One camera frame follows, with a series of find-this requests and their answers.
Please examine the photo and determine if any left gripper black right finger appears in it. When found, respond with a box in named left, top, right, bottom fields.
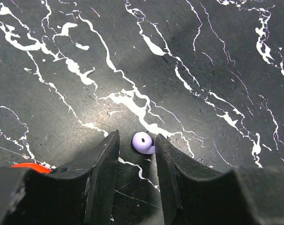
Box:
left=155, top=135, right=284, bottom=225

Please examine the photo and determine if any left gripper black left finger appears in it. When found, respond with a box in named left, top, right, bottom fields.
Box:
left=0, top=131, right=120, bottom=225

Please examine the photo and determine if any lilac earbud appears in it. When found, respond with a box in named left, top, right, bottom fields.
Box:
left=132, top=132, right=155, bottom=155

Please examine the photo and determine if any orange earbud charging case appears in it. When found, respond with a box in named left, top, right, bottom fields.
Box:
left=11, top=163, right=52, bottom=174

